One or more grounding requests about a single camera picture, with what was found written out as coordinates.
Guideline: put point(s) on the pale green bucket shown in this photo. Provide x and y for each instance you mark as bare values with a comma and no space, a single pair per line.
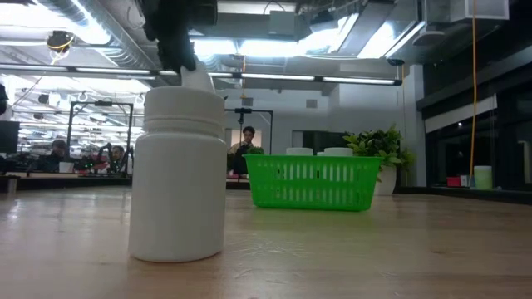
483,178

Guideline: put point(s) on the black monitor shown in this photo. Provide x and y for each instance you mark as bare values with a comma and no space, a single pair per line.
8,137

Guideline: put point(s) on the black camera stand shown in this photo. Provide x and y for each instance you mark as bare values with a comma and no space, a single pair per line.
243,110

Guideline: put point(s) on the green leafy plant white pot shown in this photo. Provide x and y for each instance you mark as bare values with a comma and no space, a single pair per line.
374,143

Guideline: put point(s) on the red box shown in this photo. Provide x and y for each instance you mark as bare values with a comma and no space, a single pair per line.
453,182

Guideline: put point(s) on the long LED light bar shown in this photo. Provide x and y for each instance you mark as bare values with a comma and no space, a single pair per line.
274,76

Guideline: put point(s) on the large white pill bottle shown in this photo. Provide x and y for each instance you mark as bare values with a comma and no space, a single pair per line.
178,187

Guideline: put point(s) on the black gantry frame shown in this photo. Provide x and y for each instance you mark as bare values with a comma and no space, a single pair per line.
103,103

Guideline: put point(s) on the black round ceiling device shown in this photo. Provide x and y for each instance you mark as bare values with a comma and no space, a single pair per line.
59,40

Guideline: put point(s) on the grey wall square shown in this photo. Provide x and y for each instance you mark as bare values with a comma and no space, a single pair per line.
247,101
311,104

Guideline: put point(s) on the small green background plant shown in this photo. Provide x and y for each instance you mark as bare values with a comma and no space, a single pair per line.
255,150

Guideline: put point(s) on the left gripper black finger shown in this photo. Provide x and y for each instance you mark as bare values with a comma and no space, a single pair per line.
176,56

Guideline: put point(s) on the green plastic basket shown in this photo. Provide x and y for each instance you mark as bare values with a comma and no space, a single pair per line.
311,204

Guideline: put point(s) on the person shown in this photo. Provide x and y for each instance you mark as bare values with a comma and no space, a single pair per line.
248,133
58,147
118,151

